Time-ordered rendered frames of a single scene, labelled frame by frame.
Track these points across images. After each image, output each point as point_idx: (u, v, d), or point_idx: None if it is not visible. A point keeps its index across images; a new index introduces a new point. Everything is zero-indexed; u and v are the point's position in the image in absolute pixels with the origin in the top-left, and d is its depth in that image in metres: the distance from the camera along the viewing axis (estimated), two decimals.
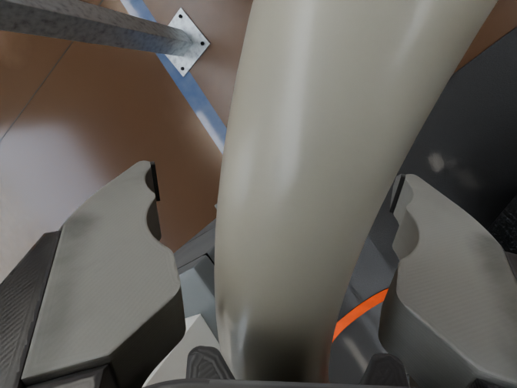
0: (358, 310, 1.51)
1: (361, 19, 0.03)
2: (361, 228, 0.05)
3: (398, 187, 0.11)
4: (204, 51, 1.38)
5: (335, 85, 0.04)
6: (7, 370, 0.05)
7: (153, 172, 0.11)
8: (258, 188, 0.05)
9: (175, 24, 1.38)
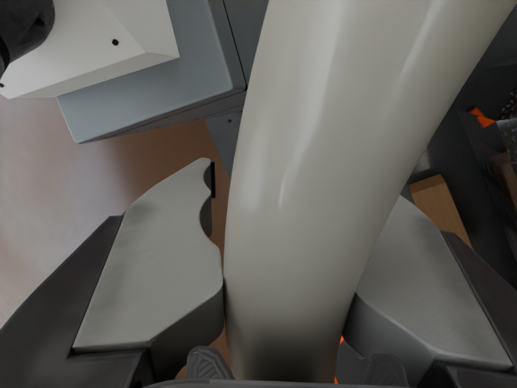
0: None
1: (384, 16, 0.03)
2: (375, 227, 0.05)
3: None
4: None
5: (355, 83, 0.04)
6: (62, 336, 0.05)
7: (211, 169, 0.12)
8: (273, 187, 0.05)
9: None
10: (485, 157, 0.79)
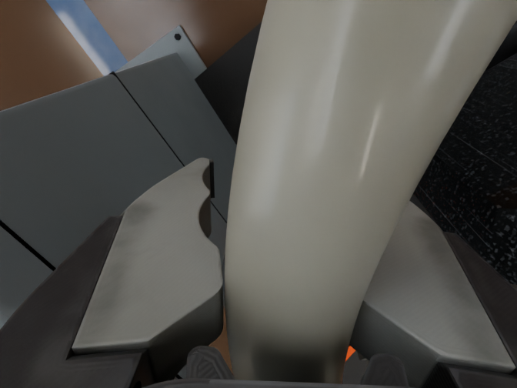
0: None
1: (395, 22, 0.03)
2: (384, 238, 0.05)
3: None
4: None
5: (364, 92, 0.03)
6: (61, 337, 0.05)
7: (211, 169, 0.12)
8: (278, 202, 0.04)
9: None
10: None
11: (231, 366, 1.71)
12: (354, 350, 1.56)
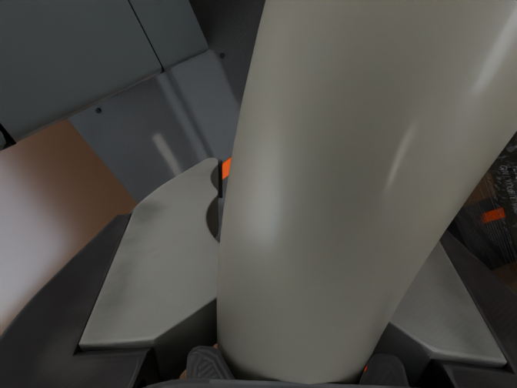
0: None
1: (439, 35, 0.02)
2: (405, 289, 0.04)
3: None
4: None
5: (391, 126, 0.03)
6: (69, 333, 0.06)
7: (219, 169, 0.12)
8: (276, 250, 0.04)
9: None
10: None
11: None
12: None
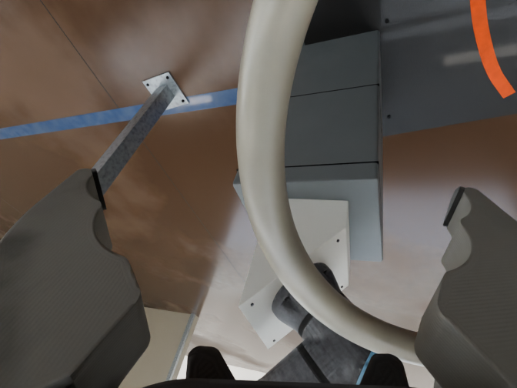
0: (481, 31, 1.18)
1: (415, 363, 0.29)
2: None
3: (455, 200, 0.11)
4: (173, 78, 1.70)
5: (421, 364, 0.30)
6: None
7: (95, 179, 0.10)
8: None
9: (152, 90, 1.79)
10: None
11: None
12: None
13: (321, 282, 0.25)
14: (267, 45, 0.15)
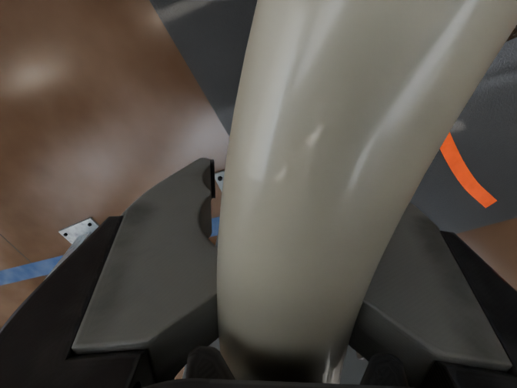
0: (446, 146, 1.04)
1: None
2: None
3: None
4: (98, 224, 1.37)
5: None
6: (61, 337, 0.05)
7: (211, 169, 0.12)
8: None
9: (72, 239, 1.43)
10: None
11: None
12: None
13: None
14: (298, 237, 0.04)
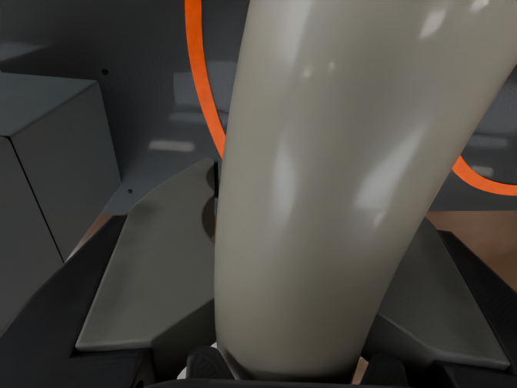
0: (210, 115, 1.03)
1: None
2: None
3: None
4: None
5: None
6: (65, 336, 0.05)
7: (215, 169, 0.12)
8: None
9: None
10: None
11: None
12: None
13: None
14: (306, 255, 0.04)
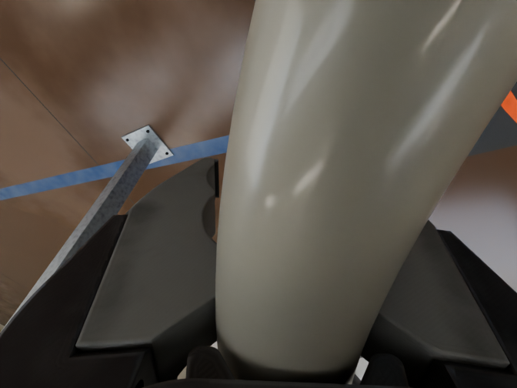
0: None
1: None
2: None
3: None
4: (155, 131, 1.56)
5: None
6: (65, 335, 0.05)
7: (215, 169, 0.12)
8: None
9: (133, 145, 1.65)
10: None
11: None
12: None
13: None
14: (308, 256, 0.04)
